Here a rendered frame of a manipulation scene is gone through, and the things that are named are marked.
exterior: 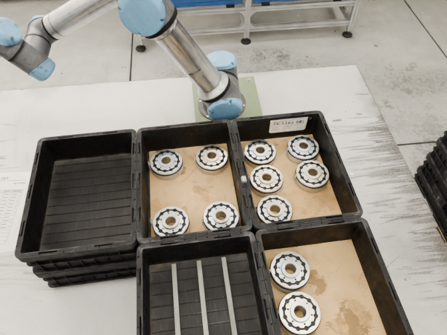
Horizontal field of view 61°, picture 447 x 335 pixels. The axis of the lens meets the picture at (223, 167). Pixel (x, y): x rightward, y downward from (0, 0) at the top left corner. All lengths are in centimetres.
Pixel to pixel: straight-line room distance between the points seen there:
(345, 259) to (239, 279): 30
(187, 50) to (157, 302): 69
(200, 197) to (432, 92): 224
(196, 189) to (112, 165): 29
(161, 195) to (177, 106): 54
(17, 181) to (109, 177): 40
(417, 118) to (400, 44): 82
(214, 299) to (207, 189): 34
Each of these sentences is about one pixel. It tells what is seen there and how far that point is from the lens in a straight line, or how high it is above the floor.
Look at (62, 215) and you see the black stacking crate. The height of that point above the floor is 83.
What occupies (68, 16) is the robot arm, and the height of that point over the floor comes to 119.
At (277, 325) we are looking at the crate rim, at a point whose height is 93.
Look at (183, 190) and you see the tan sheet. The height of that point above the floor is 83.
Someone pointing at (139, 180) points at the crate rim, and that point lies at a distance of 110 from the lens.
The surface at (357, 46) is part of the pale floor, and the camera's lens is 328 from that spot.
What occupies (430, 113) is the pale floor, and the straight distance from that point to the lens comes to 289.
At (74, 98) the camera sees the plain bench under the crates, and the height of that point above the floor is 70.
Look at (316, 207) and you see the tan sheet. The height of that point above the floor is 83.
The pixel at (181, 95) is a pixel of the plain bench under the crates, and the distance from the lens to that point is 164.
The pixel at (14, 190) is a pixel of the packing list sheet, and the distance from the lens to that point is 150.
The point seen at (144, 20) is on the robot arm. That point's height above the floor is 127.
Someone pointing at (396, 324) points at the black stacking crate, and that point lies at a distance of 102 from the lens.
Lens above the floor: 180
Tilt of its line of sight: 53 degrees down
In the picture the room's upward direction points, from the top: straight up
